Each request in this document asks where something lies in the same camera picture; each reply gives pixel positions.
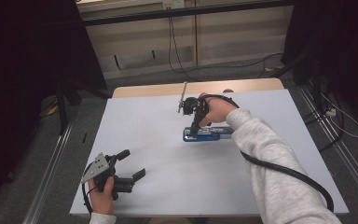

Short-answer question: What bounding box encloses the wooden table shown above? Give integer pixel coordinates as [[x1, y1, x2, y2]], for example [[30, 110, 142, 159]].
[[111, 77, 285, 99]]

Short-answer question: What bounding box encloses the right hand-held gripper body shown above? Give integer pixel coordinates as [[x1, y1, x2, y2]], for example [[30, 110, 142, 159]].
[[177, 81, 211, 126]]

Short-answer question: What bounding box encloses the thin white cable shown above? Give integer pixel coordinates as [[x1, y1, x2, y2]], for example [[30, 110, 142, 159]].
[[320, 92, 358, 139]]

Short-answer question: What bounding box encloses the black curtain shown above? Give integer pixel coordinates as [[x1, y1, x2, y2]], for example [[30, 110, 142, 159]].
[[282, 0, 358, 132], [0, 0, 108, 218]]

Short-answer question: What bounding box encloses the thick black gripper cable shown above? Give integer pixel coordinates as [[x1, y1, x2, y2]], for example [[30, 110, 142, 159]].
[[200, 93, 336, 214]]

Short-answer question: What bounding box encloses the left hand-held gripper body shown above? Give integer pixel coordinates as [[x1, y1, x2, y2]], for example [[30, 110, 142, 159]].
[[80, 151, 136, 202]]

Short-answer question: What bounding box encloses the black hanging floor cable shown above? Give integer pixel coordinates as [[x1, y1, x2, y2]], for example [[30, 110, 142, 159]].
[[167, 15, 284, 82]]

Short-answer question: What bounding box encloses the yellow floor tape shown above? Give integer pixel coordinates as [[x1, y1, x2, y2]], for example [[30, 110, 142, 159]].
[[264, 63, 285, 73], [46, 104, 59, 118]]

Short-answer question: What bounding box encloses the white wall socket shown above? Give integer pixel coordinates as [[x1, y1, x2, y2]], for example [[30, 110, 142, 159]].
[[162, 0, 186, 10]]

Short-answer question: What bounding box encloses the black stand leg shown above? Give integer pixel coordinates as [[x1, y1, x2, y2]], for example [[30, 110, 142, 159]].
[[272, 43, 324, 105], [55, 79, 82, 136]]

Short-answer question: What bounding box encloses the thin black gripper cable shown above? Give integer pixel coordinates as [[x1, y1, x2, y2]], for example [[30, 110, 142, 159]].
[[80, 161, 95, 217]]

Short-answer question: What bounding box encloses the person's left hand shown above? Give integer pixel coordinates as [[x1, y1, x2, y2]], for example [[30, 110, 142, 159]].
[[88, 175, 117, 216]]

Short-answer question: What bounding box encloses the white table cover board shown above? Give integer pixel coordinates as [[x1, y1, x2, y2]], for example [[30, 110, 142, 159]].
[[69, 89, 350, 217]]

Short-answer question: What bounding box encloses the person's right hand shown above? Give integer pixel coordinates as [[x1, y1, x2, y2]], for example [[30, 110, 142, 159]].
[[199, 91, 239, 128]]

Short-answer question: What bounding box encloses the blue stapler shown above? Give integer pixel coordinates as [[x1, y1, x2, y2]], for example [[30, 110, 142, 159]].
[[182, 125, 235, 143]]

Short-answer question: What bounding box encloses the aluminium floor rail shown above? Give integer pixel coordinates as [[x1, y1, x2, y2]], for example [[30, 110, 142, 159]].
[[21, 120, 75, 224], [296, 84, 358, 213]]

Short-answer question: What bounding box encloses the black horizontal frame bar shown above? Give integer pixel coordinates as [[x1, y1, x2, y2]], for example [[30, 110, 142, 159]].
[[79, 0, 295, 28]]

